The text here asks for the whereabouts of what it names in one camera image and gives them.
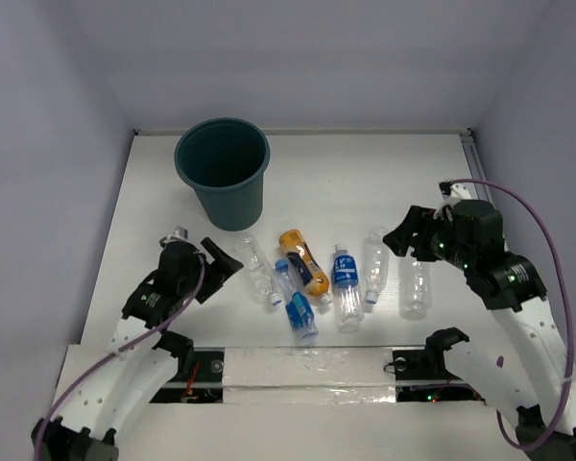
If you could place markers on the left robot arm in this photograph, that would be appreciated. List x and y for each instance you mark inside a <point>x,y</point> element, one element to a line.
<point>89,419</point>

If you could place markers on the clear bottle white cap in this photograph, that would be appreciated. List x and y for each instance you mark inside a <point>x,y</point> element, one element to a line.
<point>259,270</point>

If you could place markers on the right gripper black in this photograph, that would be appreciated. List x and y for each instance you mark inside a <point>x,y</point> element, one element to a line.
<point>415,220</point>

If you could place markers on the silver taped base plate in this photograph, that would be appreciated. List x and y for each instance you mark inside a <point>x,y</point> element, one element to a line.
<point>307,376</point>

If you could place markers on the crushed blue label bottle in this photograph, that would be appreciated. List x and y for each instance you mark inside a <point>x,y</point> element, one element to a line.
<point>297,307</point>

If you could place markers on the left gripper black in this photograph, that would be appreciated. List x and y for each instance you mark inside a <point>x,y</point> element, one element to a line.
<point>207,271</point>

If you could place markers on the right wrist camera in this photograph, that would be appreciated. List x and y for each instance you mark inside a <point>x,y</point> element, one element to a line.
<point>452,194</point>

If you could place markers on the orange milk tea bottle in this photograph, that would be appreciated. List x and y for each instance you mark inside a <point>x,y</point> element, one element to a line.
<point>309,271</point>

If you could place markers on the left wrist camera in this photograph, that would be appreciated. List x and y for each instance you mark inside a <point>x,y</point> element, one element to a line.
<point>179,234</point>

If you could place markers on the dark green plastic bin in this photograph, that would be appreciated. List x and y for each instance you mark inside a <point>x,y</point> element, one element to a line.
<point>224,160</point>

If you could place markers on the aluminium rail right edge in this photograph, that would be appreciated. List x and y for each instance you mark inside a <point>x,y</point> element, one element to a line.
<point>481,191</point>

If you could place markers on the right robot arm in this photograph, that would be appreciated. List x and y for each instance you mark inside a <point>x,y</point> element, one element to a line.
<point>541,410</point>

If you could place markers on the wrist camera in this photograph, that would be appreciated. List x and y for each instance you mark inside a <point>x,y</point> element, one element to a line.
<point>179,234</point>
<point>452,194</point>

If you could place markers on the blue label clear bottle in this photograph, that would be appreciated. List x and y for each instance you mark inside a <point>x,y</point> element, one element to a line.
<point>349,312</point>

